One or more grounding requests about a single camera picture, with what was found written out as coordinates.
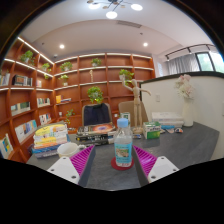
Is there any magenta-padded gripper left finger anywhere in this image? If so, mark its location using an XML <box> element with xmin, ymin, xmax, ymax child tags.
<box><xmin>46</xmin><ymin>144</ymin><xmax>96</xmax><ymax>188</ymax></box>

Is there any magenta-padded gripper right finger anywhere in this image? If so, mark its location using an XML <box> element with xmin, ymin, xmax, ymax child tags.
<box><xmin>132</xmin><ymin>144</ymin><xmax>180</xmax><ymax>184</ymax></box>

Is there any clear water bottle blue cap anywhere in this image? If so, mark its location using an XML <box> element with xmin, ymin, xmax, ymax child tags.
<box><xmin>113</xmin><ymin>117</ymin><xmax>134</xmax><ymax>168</ymax></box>

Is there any cream cylindrical cup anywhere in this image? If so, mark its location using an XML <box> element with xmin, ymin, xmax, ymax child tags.
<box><xmin>56</xmin><ymin>142</ymin><xmax>81</xmax><ymax>159</ymax></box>

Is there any stack of colourful books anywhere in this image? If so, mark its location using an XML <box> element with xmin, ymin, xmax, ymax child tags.
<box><xmin>31</xmin><ymin>122</ymin><xmax>71</xmax><ymax>159</ymax></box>

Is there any small green white box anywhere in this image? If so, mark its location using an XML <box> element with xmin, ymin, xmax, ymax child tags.
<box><xmin>142</xmin><ymin>121</ymin><xmax>162</xmax><ymax>140</ymax></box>

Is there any flat white boxes stack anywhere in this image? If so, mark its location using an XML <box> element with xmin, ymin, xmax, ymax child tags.
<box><xmin>151</xmin><ymin>111</ymin><xmax>184</xmax><ymax>129</ymax></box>

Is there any white vase with flowers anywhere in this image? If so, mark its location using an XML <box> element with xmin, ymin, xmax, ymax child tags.
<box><xmin>174</xmin><ymin>73</ymin><xmax>196</xmax><ymax>128</ymax></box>

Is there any dark office chair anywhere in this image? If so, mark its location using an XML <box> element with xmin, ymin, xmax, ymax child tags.
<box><xmin>81</xmin><ymin>102</ymin><xmax>114</xmax><ymax>127</ymax></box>

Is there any tall green white carton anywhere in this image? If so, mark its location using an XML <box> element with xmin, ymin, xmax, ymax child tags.
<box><xmin>119</xmin><ymin>112</ymin><xmax>132</xmax><ymax>126</ymax></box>

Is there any wooden artist mannequin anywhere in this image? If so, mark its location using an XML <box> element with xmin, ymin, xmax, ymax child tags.
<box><xmin>119</xmin><ymin>73</ymin><xmax>152</xmax><ymax>134</ymax></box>

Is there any tan chair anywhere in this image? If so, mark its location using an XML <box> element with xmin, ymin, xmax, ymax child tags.
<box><xmin>118</xmin><ymin>100</ymin><xmax>149</xmax><ymax>127</ymax></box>

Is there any wooden shelf unit with books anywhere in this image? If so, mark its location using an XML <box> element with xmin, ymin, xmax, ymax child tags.
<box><xmin>0</xmin><ymin>35</ymin><xmax>156</xmax><ymax>164</ymax></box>

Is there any white desk partition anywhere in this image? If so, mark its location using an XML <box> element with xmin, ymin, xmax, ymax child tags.
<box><xmin>141</xmin><ymin>70</ymin><xmax>224</xmax><ymax>161</ymax></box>

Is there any grey curtain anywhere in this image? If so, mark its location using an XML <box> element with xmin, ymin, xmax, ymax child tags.
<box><xmin>166</xmin><ymin>53</ymin><xmax>201</xmax><ymax>76</ymax></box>

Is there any window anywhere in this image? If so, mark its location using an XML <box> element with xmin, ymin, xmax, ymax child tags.
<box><xmin>196</xmin><ymin>51</ymin><xmax>224</xmax><ymax>74</ymax></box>

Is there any ceiling air vent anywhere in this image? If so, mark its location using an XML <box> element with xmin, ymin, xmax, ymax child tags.
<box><xmin>115</xmin><ymin>19</ymin><xmax>143</xmax><ymax>29</ymax></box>

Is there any branched ceiling lamp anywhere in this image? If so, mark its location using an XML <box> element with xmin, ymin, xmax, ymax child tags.
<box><xmin>86</xmin><ymin>0</ymin><xmax>144</xmax><ymax>20</ymax></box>

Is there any black ceiling track rail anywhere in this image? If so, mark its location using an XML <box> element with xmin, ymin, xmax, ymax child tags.
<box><xmin>164</xmin><ymin>43</ymin><xmax>214</xmax><ymax>61</ymax></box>

